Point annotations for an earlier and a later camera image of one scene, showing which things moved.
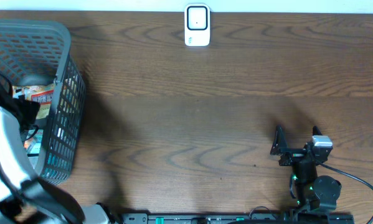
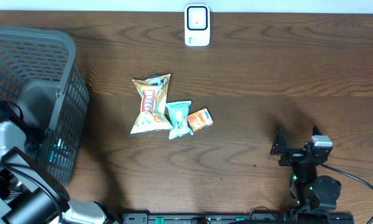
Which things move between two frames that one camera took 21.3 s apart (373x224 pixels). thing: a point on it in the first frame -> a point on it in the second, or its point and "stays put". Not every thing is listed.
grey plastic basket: [28, 53] stays put
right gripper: [279, 149] stays put
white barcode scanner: [197, 25] stays put
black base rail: [265, 218] stays put
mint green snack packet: [33, 145] -> [178, 113]
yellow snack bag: [41, 93] -> [152, 115]
